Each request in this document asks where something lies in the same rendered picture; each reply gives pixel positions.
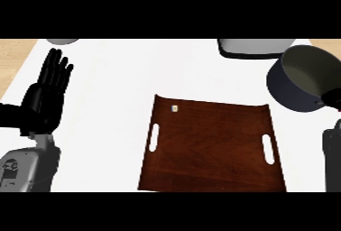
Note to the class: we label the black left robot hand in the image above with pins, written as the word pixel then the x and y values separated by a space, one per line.
pixel 41 102

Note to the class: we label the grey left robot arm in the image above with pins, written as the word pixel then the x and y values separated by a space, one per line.
pixel 27 168

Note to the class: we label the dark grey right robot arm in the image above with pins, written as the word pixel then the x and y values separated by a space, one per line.
pixel 332 159

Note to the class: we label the dark brown wooden tray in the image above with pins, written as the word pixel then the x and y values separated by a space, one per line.
pixel 213 150

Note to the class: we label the dark grey pot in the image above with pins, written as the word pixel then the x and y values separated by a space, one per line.
pixel 291 85

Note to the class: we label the grey round object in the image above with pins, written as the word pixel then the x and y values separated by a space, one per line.
pixel 62 41

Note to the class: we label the grey appliance with black rim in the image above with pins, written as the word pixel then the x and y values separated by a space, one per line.
pixel 255 46

